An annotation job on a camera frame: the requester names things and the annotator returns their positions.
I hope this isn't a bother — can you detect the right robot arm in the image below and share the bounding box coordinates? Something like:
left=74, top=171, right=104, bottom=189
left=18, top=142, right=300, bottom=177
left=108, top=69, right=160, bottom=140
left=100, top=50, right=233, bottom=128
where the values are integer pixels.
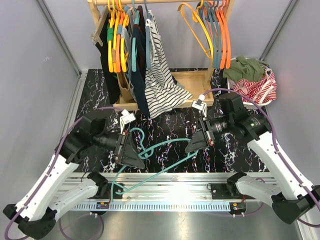
left=185, top=90, right=320, bottom=224

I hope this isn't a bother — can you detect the orange empty hanger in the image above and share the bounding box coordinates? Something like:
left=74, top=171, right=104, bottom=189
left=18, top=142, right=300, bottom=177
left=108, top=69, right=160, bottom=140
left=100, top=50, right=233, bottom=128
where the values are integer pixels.
left=203, top=0, right=232, bottom=70

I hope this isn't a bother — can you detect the aluminium rail base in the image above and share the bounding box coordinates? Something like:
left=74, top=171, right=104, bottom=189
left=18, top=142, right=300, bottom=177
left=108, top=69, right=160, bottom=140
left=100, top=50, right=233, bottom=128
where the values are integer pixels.
left=53, top=171, right=306, bottom=212

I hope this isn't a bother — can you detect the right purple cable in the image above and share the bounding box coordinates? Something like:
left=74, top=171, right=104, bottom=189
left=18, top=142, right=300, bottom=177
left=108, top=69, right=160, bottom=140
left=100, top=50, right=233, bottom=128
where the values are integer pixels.
left=202, top=87, right=320, bottom=228

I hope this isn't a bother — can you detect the black white striped tank top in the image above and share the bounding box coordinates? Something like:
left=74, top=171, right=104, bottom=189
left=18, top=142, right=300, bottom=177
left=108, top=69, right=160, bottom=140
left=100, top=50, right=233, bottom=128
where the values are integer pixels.
left=145, top=10, right=193, bottom=119

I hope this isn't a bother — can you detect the olive green shirt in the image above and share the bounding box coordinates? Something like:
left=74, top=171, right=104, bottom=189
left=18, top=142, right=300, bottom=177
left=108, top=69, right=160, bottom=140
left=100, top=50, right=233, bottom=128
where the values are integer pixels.
left=223, top=55, right=269, bottom=83

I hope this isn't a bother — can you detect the purple cable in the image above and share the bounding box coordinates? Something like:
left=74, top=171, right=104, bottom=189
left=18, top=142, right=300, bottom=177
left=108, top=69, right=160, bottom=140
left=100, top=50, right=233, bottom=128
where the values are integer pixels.
left=4, top=106, right=125, bottom=240
left=202, top=87, right=320, bottom=228

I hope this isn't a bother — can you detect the blue grey hanger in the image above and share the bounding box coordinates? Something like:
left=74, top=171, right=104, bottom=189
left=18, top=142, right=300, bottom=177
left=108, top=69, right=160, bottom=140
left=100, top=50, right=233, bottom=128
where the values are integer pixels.
left=144, top=0, right=151, bottom=69

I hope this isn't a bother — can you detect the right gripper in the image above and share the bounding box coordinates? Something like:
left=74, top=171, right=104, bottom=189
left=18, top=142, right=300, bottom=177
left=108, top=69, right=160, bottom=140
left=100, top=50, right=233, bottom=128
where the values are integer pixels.
left=185, top=114, right=234, bottom=153

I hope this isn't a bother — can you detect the black marble mat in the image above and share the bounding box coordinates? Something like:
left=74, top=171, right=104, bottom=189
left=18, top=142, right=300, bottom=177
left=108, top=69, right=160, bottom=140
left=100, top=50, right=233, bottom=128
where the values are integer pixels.
left=75, top=69, right=268, bottom=173

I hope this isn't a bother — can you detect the tan garment on rack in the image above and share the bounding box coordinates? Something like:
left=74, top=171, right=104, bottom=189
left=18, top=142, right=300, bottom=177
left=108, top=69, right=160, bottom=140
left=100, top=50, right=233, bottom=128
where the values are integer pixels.
left=116, top=72, right=136, bottom=103

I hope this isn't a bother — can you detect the black garment on rack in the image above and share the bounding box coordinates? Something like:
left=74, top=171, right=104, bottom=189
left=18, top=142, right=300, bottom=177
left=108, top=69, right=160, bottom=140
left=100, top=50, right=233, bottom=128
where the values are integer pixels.
left=95, top=13, right=120, bottom=105

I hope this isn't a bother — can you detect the navy garment on rack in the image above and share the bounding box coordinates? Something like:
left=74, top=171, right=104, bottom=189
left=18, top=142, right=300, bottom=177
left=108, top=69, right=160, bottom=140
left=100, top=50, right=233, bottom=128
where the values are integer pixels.
left=131, top=5, right=150, bottom=117

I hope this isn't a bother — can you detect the wooden clothes rack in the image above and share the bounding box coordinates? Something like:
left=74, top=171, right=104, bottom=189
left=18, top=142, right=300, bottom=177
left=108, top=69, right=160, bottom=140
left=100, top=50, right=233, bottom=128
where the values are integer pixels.
left=87, top=0, right=235, bottom=111

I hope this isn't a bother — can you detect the white laundry basket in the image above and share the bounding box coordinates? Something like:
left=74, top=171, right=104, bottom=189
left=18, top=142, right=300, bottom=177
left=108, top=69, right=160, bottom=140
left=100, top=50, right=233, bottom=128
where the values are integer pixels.
left=226, top=57, right=276, bottom=110

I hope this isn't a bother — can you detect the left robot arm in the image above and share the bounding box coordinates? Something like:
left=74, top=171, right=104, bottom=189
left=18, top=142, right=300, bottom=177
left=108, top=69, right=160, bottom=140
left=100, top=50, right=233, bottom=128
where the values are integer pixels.
left=3, top=110, right=145, bottom=240

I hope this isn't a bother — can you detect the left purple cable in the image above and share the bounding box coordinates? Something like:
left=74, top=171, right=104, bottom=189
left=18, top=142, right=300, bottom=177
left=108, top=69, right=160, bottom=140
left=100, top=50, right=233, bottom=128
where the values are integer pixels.
left=4, top=106, right=125, bottom=240

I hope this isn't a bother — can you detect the red striped tank top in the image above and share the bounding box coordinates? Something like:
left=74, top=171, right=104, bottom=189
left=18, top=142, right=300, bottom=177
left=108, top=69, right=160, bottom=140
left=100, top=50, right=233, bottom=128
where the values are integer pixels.
left=233, top=68, right=277, bottom=104

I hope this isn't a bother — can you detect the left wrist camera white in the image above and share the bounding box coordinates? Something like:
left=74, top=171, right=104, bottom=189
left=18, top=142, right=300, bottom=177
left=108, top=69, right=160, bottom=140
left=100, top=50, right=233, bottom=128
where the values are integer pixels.
left=119, top=109, right=136, bottom=134

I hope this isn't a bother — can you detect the yellow hanger left group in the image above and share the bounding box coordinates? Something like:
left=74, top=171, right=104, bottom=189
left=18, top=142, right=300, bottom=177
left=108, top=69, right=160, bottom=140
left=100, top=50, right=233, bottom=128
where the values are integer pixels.
left=107, top=0, right=120, bottom=73

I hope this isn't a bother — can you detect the teal hanger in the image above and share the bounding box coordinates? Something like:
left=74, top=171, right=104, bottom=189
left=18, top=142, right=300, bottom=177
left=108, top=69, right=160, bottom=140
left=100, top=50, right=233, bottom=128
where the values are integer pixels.
left=110, top=127, right=211, bottom=201

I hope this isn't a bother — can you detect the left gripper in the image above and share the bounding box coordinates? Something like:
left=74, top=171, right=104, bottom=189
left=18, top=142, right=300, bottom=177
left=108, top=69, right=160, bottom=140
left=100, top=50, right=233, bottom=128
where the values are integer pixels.
left=92, top=128, right=146, bottom=168

